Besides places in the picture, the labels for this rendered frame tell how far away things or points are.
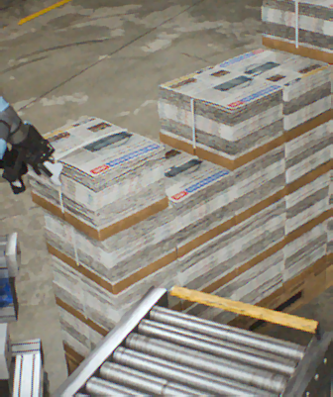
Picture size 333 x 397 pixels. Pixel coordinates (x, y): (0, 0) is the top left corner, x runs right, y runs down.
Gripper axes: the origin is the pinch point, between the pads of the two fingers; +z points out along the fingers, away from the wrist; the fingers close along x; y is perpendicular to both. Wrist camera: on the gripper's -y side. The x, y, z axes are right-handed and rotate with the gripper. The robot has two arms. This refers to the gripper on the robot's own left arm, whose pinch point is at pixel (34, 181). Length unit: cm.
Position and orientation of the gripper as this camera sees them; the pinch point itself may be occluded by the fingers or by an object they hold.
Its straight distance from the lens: 282.3
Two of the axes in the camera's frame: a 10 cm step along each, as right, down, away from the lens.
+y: -0.6, -8.9, -4.6
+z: 6.6, 3.1, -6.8
